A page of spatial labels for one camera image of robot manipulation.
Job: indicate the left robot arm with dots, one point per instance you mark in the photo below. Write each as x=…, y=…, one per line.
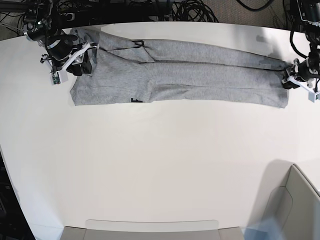
x=306, y=17

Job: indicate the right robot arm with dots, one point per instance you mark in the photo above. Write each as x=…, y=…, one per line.
x=43, y=25

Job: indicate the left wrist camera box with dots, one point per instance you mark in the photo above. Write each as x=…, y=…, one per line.
x=314, y=96

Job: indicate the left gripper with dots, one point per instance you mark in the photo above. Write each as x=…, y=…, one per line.
x=305, y=74

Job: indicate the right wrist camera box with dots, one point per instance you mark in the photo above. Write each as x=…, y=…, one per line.
x=59, y=77

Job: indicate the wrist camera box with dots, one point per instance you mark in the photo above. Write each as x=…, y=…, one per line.
x=59, y=77
x=314, y=96

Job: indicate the grey bin right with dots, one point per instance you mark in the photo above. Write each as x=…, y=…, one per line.
x=293, y=210

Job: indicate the grey T-shirt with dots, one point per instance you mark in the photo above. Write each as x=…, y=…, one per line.
x=148, y=70

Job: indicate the grey tray bottom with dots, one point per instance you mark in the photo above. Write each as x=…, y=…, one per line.
x=128, y=230

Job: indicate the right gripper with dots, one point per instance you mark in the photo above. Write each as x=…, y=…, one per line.
x=81, y=59

